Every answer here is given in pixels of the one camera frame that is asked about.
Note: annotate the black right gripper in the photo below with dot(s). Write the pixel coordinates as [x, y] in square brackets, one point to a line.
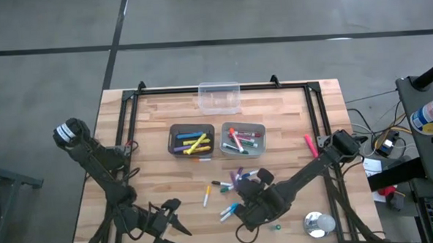
[262, 203]

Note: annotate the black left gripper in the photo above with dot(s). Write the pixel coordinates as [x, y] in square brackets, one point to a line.
[157, 223]

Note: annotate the teal highlighter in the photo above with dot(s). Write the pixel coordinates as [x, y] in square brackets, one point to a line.
[278, 227]

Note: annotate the white marker purple cap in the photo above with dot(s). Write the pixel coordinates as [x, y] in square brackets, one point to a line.
[240, 170]

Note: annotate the white marker green cap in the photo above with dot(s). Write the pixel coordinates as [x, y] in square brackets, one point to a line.
[225, 189]

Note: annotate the white marker black cap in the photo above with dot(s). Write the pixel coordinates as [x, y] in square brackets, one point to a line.
[215, 182]

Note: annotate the white marker yellow cap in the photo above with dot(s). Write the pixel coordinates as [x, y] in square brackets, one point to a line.
[206, 197]

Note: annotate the pink Expo marker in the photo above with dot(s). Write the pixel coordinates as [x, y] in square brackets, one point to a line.
[249, 139]

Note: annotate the orange Expo marker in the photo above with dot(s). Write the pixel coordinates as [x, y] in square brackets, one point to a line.
[237, 142]

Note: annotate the red Expo marker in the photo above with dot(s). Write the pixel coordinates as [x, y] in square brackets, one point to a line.
[253, 134]

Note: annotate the pink highlighter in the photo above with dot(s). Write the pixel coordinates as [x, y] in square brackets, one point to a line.
[310, 143]

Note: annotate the orange-yellow highlighter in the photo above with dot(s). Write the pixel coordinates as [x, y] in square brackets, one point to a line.
[203, 149]

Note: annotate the yellow Sharpie highlighter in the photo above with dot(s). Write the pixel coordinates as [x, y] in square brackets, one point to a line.
[201, 138]
[207, 140]

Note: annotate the lilac highlighter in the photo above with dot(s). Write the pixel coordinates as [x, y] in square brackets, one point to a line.
[179, 148]

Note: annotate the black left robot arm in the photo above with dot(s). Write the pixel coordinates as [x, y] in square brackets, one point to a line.
[94, 163]

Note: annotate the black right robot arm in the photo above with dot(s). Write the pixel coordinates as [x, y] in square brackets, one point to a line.
[313, 165]

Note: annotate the white marker blue cap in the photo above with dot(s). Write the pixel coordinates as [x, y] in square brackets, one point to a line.
[253, 172]

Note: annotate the light grey plastic bin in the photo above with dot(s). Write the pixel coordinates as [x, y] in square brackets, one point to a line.
[261, 150]

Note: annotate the white light bulb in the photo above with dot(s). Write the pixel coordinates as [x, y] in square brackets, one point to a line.
[327, 223]

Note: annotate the white marker orange cap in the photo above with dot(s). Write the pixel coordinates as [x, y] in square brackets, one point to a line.
[203, 159]

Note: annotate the dark grey translucent bin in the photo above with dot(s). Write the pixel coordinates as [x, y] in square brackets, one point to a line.
[209, 127]

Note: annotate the clear plastic container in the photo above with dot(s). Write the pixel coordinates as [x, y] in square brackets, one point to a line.
[219, 99]

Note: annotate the white paper card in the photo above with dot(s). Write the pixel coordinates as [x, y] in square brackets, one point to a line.
[371, 166]

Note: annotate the small red object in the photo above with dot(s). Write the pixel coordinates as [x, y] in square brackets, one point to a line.
[387, 191]

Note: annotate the dark grey box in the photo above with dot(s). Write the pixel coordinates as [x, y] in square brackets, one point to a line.
[395, 201]

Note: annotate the black bar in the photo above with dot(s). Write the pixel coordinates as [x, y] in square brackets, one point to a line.
[394, 174]

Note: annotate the blue white power adapter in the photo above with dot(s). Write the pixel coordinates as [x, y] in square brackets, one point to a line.
[387, 145]

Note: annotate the grey metal stand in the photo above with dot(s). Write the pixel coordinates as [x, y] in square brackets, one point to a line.
[21, 177]

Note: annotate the blue white spray can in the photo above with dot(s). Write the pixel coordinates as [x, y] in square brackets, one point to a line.
[432, 114]

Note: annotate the black pole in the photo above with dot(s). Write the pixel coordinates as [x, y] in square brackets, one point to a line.
[432, 73]

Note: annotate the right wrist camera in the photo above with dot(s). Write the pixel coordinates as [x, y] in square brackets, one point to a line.
[265, 175]

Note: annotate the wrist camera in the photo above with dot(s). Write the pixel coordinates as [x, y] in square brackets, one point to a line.
[171, 205]
[265, 175]

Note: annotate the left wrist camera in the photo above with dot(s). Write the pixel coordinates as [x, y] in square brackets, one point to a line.
[171, 205]

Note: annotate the black aluminium table frame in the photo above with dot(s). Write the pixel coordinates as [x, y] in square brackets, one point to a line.
[164, 91]

